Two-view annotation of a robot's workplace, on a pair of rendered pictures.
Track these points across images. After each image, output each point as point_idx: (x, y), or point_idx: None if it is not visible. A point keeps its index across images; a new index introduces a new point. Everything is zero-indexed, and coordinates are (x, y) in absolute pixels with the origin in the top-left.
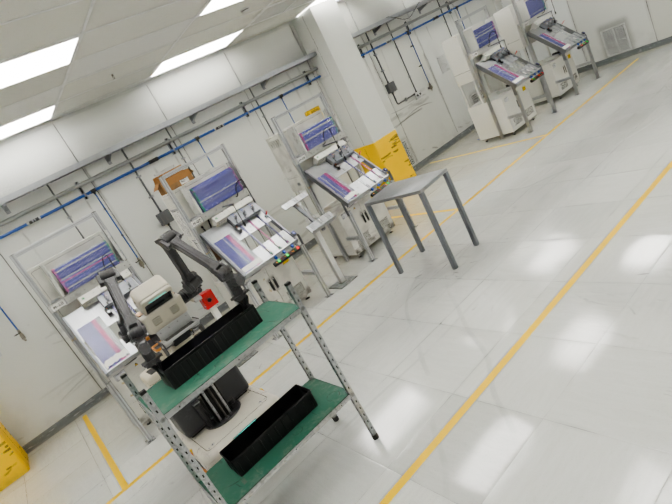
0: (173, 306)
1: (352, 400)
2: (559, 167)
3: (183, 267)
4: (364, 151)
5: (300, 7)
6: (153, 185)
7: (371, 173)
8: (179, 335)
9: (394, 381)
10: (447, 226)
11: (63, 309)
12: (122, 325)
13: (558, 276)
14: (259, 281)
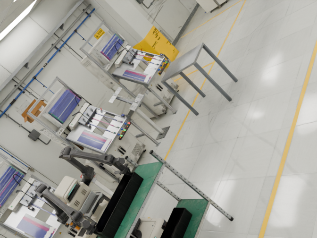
0: (82, 191)
1: (211, 203)
2: (265, 15)
3: (80, 165)
4: (139, 46)
5: None
6: (19, 117)
7: (154, 60)
8: (94, 207)
9: (226, 182)
10: (212, 75)
11: (1, 217)
12: (59, 215)
13: (296, 84)
14: (112, 152)
